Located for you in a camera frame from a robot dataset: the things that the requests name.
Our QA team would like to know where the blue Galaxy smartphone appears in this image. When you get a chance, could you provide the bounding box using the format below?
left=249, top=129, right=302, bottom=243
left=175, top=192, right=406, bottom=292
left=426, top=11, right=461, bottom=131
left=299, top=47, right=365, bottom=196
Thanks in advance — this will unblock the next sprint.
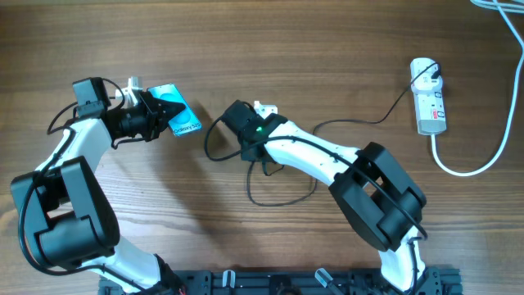
left=147, top=83, right=203, bottom=138

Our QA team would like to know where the black USB charging cable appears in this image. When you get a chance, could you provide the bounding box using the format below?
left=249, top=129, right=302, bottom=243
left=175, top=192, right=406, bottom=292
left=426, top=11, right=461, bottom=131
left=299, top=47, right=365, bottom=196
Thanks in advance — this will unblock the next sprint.
left=245, top=61, right=443, bottom=207

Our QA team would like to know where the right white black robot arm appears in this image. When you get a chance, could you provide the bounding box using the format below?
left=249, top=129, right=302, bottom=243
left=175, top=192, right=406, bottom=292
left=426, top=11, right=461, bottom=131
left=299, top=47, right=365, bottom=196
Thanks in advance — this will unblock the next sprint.
left=219, top=101, right=427, bottom=294

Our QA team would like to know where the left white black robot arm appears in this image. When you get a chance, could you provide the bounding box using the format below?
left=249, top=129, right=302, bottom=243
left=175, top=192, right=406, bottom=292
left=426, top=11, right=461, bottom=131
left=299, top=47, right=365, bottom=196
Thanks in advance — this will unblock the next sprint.
left=11, top=77, right=188, bottom=294

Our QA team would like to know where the white power strip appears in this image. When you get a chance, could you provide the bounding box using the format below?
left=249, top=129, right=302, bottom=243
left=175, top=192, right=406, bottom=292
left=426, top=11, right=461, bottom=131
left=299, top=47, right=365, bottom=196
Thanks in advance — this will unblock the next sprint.
left=413, top=90, right=447, bottom=136

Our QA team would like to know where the black mounting rail base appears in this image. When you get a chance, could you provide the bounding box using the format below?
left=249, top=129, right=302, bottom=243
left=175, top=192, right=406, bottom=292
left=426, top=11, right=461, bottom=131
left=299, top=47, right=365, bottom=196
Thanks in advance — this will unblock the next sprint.
left=97, top=268, right=463, bottom=295

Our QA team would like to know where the white power strip cord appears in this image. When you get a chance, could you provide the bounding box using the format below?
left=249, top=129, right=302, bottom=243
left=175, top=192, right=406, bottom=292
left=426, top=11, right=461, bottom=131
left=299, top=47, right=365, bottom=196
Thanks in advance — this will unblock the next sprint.
left=430, top=0, right=524, bottom=178

